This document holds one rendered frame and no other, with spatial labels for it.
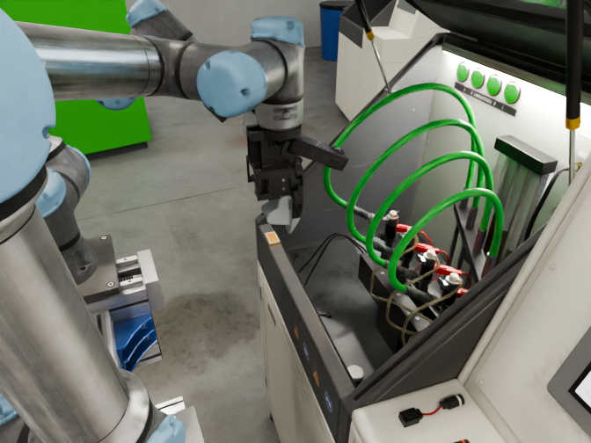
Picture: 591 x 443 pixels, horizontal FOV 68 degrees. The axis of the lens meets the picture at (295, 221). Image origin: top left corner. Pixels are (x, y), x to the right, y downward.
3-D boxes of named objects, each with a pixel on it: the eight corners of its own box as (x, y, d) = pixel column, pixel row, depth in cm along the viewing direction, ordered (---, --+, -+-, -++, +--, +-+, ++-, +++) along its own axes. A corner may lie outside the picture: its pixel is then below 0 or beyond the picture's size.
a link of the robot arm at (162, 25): (129, 23, 91) (155, -11, 89) (171, 62, 95) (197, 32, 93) (116, 24, 84) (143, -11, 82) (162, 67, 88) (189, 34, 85)
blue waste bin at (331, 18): (311, 54, 702) (312, 1, 659) (344, 51, 722) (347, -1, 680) (328, 63, 656) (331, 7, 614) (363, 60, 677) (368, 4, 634)
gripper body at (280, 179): (247, 184, 79) (243, 119, 72) (293, 177, 81) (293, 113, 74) (258, 206, 73) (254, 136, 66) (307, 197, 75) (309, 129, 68)
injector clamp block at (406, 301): (355, 296, 124) (360, 253, 115) (387, 288, 126) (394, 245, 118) (421, 398, 97) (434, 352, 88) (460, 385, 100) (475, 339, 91)
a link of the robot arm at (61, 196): (9, 254, 90) (-18, 196, 82) (32, 218, 101) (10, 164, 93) (70, 249, 91) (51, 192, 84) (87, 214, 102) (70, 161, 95)
